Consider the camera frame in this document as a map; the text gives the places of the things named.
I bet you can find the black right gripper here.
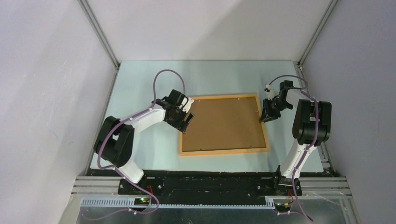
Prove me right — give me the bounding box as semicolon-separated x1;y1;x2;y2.
259;98;292;123

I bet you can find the brown cardboard backing board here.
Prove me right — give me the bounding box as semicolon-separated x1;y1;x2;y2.
182;96;267;152

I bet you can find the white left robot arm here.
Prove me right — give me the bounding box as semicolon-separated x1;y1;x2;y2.
94;90;194;194

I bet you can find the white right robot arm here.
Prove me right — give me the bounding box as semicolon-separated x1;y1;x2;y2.
259;80;332;195

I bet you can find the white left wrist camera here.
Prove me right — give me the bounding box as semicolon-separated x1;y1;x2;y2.
179;97;194;113

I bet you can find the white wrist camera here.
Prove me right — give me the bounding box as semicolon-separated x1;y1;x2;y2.
264;87;278;100
179;97;194;113

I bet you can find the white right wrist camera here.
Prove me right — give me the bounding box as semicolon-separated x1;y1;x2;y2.
264;87;278;100

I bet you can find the aluminium front rail frame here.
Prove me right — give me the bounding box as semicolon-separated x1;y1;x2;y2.
61;171;361;224

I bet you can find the grey slotted cable duct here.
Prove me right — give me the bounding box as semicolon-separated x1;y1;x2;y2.
81;197;276;209

